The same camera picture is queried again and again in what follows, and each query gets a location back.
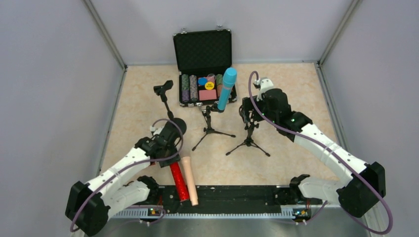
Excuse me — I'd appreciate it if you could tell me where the black tripod shock-mount stand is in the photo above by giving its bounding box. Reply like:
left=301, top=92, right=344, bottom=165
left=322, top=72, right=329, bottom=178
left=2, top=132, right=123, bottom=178
left=225, top=112, right=271, bottom=157

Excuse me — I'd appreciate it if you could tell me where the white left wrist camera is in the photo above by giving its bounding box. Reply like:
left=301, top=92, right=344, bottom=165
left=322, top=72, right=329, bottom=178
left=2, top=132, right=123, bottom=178
left=150, top=126, right=164, bottom=137

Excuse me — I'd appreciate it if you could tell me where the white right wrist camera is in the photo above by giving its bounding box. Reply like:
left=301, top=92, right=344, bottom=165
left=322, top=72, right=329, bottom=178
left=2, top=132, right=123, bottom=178
left=253, top=77, right=274, bottom=101

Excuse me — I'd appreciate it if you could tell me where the peach pink microphone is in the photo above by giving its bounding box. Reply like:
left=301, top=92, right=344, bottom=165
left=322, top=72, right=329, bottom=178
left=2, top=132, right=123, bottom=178
left=181, top=157, right=199, bottom=206

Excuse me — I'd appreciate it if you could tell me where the pink card deck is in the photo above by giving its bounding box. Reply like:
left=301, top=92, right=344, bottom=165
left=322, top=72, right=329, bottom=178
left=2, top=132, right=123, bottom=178
left=199, top=89, right=217, bottom=101

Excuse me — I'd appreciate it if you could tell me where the red glitter microphone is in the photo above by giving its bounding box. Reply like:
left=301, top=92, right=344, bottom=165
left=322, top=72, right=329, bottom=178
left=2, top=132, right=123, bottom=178
left=170, top=162, right=190, bottom=202

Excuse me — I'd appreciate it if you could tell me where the green poker chip stack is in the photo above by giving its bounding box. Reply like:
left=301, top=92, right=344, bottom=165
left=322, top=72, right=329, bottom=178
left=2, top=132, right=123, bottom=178
left=181, top=74, right=190, bottom=103

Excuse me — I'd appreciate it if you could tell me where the yellow big blind button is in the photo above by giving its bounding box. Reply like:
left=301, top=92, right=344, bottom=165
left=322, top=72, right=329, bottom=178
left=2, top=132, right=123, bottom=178
left=205, top=81, right=215, bottom=90

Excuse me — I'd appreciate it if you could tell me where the green red chip stack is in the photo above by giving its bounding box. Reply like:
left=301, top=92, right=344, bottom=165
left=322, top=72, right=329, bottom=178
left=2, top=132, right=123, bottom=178
left=215, top=74, right=223, bottom=98

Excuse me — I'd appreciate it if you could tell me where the black tripod clip mic stand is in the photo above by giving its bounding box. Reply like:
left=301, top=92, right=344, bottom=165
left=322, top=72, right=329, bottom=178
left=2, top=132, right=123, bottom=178
left=192, top=103, right=236, bottom=151

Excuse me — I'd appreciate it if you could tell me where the blue toy microphone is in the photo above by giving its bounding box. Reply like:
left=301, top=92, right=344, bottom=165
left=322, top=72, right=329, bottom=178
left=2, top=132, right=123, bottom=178
left=217, top=67, right=237, bottom=113

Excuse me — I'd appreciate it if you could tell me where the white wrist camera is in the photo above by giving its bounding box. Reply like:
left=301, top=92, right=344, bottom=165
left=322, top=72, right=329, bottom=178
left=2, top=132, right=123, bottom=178
left=150, top=126, right=164, bottom=137
left=253, top=77, right=274, bottom=101

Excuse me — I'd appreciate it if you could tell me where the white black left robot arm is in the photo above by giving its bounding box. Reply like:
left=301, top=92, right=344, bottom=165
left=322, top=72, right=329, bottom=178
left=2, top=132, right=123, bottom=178
left=65, top=118, right=187, bottom=237

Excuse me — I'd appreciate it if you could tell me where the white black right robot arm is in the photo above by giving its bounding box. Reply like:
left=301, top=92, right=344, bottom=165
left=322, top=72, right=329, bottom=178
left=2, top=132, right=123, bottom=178
left=239, top=88, right=386, bottom=218

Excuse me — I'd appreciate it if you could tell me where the black round-base mic stand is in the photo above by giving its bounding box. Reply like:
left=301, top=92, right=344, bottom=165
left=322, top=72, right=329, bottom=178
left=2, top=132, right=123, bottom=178
left=153, top=80, right=187, bottom=135

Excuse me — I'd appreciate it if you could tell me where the black poker chip case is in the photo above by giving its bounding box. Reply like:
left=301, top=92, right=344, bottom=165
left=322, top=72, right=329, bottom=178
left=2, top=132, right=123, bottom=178
left=172, top=29, right=232, bottom=107

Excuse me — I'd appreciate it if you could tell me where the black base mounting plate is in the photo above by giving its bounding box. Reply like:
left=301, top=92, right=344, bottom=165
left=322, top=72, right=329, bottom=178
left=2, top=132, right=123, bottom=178
left=148, top=185, right=296, bottom=214

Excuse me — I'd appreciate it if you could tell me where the blue dealer button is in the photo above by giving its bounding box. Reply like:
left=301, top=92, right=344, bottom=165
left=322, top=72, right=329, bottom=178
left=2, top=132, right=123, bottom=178
left=197, top=77, right=208, bottom=86

